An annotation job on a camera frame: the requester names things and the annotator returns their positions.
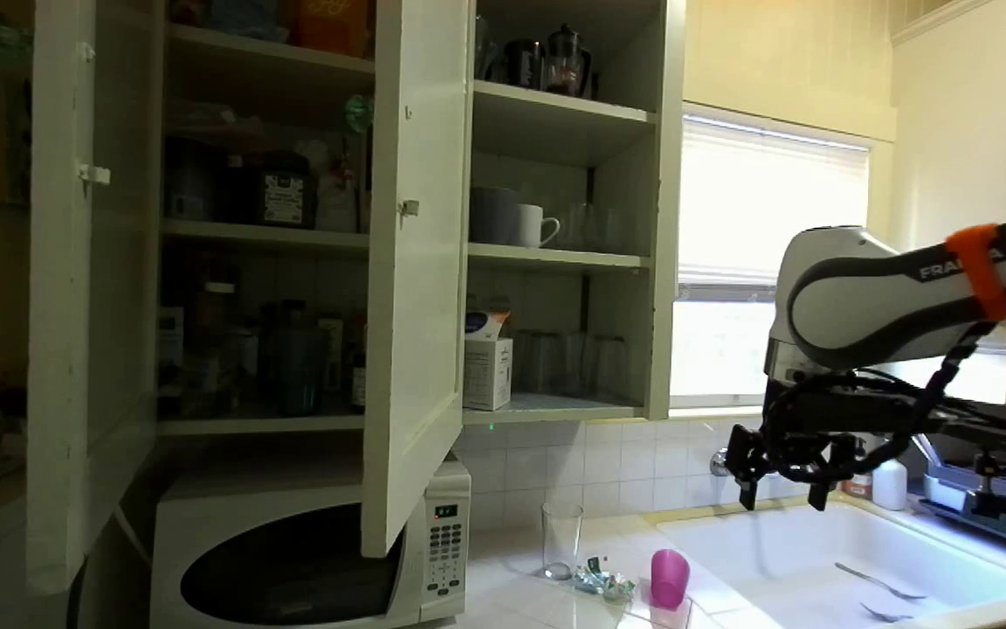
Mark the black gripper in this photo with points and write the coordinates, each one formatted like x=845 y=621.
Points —
x=811 y=408

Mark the pink red plastic cup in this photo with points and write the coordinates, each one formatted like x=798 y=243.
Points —
x=669 y=579

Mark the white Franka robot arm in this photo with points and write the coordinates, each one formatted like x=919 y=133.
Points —
x=876 y=290

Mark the grey blue cup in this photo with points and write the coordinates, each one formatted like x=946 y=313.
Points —
x=495 y=214

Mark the cream cupboard door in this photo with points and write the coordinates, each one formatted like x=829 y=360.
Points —
x=416 y=290
x=84 y=351

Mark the white kitchen sink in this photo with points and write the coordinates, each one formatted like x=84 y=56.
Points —
x=793 y=559

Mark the white soap bottle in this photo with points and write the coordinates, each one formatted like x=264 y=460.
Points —
x=888 y=486

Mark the metal utensil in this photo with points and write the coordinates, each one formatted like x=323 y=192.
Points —
x=876 y=582
x=888 y=608

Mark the green sponge package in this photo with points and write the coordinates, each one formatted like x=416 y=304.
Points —
x=605 y=579

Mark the clear drinking glass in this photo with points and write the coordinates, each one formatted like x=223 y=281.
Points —
x=559 y=542

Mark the white window blind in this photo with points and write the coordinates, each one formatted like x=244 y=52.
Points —
x=761 y=198

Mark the clear glass beside mug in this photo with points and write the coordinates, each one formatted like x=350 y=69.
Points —
x=600 y=227

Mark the white tea box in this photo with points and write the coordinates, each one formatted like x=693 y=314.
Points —
x=492 y=371

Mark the white mug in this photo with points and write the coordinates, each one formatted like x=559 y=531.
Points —
x=533 y=224

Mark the white side cabinet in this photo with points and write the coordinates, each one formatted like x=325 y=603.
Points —
x=958 y=115

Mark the dark storage jar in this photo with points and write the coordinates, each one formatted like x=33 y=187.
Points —
x=289 y=360
x=211 y=351
x=340 y=368

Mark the dark coffee pot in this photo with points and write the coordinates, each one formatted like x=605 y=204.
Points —
x=567 y=63

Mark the dark metal pot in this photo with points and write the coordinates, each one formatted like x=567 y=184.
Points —
x=522 y=63

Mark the white microwave oven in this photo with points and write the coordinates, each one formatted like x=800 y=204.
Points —
x=237 y=512

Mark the dark jar white label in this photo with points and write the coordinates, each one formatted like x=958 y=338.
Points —
x=286 y=198

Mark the orange container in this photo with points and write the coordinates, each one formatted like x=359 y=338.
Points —
x=330 y=21

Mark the grey canister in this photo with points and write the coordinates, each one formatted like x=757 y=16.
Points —
x=190 y=180

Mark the blue container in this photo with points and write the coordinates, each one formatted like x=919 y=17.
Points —
x=246 y=16

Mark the cream wall cupboard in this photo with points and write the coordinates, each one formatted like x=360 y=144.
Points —
x=549 y=115

